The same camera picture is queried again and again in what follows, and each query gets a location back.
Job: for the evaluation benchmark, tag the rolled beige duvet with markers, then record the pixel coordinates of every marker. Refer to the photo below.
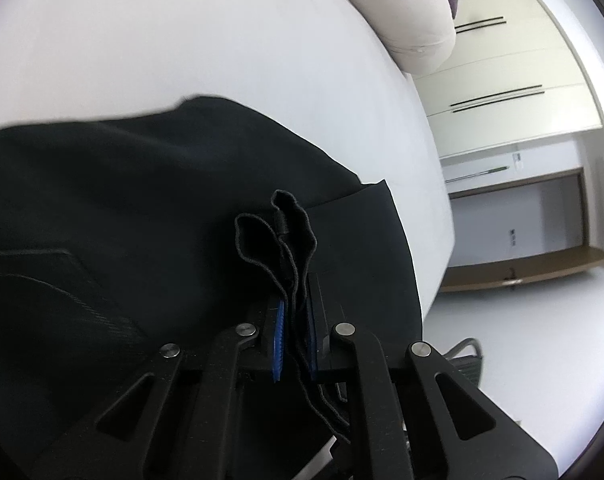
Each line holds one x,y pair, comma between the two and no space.
402,10

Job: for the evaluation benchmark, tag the white wardrobe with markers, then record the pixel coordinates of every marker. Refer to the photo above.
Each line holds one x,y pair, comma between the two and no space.
507,60

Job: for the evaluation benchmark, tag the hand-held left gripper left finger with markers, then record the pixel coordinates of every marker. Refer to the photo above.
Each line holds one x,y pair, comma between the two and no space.
278,345

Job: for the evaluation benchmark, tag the black denim pants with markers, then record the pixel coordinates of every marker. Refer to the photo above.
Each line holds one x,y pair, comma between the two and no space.
132,210

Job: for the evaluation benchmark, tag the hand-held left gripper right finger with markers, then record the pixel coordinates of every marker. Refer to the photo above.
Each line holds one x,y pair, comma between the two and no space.
312,342

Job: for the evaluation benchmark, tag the grey bed with white sheet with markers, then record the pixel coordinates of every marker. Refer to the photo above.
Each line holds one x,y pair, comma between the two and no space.
182,35

